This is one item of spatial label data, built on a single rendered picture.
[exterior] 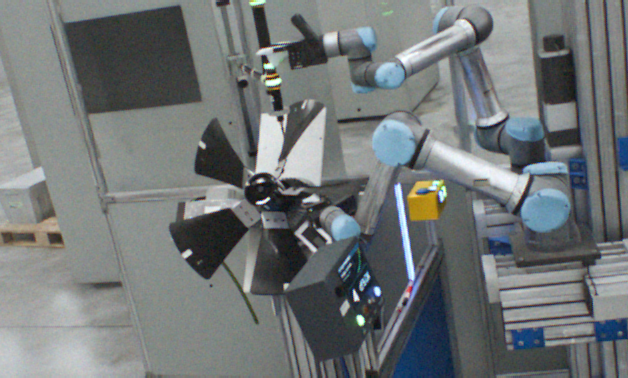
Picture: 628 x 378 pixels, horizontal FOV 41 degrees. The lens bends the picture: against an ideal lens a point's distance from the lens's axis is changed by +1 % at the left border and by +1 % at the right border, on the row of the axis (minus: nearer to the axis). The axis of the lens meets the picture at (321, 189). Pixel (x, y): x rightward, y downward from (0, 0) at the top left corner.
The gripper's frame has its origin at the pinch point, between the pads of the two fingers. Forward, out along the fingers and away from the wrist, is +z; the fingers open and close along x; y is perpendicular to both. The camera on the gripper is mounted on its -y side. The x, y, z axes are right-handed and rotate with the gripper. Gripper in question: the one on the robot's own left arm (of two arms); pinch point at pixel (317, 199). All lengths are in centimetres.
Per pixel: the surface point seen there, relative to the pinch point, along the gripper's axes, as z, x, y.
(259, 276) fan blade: -2.6, 16.0, 25.5
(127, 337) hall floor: 207, 109, 83
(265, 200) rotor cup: 9.4, -2.7, 14.4
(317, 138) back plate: 41.5, -7.3, -15.9
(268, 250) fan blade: 2.2, 10.9, 19.6
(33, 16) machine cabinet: 289, -69, 68
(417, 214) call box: 8.3, 21.1, -33.9
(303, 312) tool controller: -75, -2, 27
